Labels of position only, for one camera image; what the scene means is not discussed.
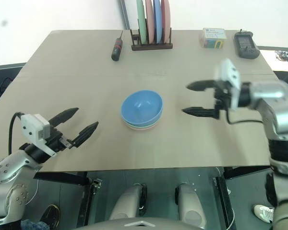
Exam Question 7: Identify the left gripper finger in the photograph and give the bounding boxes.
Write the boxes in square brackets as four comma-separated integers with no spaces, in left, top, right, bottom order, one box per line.
[72,121,99,148]
[48,107,80,129]

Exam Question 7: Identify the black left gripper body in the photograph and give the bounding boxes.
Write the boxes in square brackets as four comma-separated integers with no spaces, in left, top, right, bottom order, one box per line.
[46,126,73,153]

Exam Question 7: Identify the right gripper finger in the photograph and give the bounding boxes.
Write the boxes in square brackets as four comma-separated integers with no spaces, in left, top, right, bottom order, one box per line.
[182,106,218,119]
[186,80,217,92]

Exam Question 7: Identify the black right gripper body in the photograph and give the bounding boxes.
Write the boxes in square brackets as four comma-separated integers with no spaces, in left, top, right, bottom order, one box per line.
[213,80,233,119]

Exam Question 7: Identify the green bowl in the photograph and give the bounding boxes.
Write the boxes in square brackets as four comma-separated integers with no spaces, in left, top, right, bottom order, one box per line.
[121,114,163,129]

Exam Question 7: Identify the blue bowl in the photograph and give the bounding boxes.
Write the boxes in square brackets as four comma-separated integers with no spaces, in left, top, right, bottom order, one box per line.
[120,89,164,127]

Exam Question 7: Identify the small white printed box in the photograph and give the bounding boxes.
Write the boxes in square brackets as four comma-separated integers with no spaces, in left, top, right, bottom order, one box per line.
[198,27,227,49]

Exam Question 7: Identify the black handheld controller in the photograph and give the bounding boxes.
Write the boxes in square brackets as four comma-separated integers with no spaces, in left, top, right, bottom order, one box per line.
[234,29,261,59]

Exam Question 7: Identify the dark wooden plate rack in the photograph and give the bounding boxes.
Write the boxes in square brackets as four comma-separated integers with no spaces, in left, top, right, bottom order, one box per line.
[130,27,174,52]

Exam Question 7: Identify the dark side table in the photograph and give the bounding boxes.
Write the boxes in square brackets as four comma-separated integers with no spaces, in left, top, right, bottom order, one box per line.
[257,45,288,83]

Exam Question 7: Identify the black low cabinet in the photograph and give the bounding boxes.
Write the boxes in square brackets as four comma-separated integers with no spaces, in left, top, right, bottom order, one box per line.
[0,62,27,111]

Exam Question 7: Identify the pink plate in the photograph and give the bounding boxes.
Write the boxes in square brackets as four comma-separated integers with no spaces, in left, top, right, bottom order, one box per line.
[160,0,171,43]
[144,0,156,45]

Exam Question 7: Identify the shiny metal object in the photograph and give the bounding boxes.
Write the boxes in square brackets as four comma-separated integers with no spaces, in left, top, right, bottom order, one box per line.
[274,49,288,64]

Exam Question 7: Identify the black yellow shoe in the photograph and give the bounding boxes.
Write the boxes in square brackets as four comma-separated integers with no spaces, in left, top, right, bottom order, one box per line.
[35,204,61,230]

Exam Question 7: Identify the blue plate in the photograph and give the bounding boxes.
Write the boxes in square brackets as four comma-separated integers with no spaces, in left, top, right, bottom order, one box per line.
[153,0,164,44]

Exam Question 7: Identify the grey left robot leg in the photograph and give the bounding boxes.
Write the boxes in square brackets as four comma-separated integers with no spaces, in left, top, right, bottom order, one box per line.
[109,183,147,220]

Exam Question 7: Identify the grey robot leg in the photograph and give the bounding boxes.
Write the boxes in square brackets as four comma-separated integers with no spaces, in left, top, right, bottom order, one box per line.
[109,183,147,220]
[174,183,208,230]

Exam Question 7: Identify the black red screwdriver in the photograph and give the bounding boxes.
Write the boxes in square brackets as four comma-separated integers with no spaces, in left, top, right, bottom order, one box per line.
[110,30,124,62]

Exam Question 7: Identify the green plate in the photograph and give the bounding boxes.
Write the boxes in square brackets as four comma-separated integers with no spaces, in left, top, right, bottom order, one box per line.
[135,0,147,45]

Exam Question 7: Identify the grey right robot leg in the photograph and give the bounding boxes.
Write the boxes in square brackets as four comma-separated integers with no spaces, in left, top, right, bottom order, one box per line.
[174,183,208,230]

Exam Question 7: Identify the grey robot torso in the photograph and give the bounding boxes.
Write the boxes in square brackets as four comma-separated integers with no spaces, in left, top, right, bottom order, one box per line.
[69,216,207,230]

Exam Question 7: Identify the white sneaker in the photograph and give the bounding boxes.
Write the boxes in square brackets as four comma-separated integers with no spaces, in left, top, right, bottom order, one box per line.
[253,204,276,224]

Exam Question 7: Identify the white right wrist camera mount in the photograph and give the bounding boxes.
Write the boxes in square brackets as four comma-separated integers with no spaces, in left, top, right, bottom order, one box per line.
[214,58,242,111]

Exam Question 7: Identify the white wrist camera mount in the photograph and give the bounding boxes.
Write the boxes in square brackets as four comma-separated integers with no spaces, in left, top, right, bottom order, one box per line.
[21,114,58,158]
[214,58,242,111]

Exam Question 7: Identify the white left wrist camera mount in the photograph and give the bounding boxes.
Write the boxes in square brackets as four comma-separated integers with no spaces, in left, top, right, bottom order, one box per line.
[21,114,58,158]

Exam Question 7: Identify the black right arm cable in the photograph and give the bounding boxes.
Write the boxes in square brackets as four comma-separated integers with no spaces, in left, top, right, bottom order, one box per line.
[225,108,265,126]

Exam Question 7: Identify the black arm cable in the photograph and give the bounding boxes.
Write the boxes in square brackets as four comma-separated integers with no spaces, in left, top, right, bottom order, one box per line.
[8,112,24,154]
[225,108,265,126]

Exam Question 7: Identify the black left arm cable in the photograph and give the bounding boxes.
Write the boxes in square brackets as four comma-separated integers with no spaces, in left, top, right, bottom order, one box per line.
[8,112,24,154]

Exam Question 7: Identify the grey metal post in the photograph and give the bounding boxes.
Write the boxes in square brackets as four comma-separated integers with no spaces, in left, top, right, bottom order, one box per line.
[117,0,132,31]

